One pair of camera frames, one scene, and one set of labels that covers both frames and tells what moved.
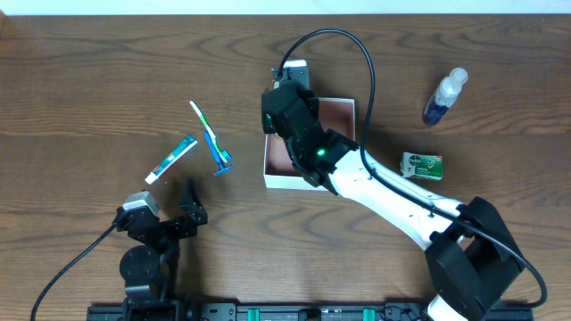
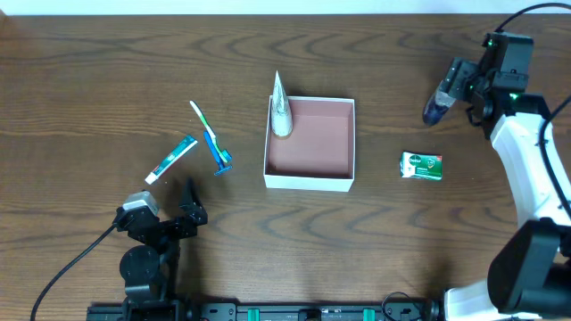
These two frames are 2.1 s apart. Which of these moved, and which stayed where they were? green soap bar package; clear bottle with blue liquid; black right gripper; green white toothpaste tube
Moved: black right gripper
Stayed: green soap bar package; clear bottle with blue liquid; green white toothpaste tube
